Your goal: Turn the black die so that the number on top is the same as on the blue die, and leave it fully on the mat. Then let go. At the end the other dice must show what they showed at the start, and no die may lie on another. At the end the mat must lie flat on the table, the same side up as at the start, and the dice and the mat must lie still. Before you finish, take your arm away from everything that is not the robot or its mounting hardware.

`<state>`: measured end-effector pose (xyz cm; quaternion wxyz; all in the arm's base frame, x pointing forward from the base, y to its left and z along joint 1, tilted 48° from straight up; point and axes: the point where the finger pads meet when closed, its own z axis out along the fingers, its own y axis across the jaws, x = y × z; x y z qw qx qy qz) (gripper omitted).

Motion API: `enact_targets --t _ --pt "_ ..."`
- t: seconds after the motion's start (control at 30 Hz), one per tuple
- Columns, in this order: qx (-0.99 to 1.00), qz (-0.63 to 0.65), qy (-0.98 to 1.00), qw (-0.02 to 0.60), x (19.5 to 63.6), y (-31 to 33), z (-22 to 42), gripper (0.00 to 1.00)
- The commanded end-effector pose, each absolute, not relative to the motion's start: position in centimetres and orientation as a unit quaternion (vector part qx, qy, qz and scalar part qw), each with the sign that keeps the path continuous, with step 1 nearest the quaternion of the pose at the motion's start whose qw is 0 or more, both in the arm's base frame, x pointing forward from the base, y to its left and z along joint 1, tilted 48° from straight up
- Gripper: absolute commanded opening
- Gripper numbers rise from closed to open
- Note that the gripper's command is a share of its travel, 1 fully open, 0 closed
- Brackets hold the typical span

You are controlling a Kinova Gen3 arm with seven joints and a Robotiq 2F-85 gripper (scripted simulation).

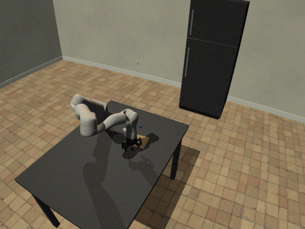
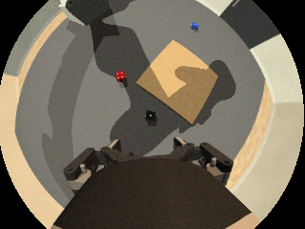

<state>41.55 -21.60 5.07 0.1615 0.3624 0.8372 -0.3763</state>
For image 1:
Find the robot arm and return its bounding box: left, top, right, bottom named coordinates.
left=70, top=94, right=139, bottom=139

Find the tan square mat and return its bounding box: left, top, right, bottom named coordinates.
left=137, top=135, right=150, bottom=149

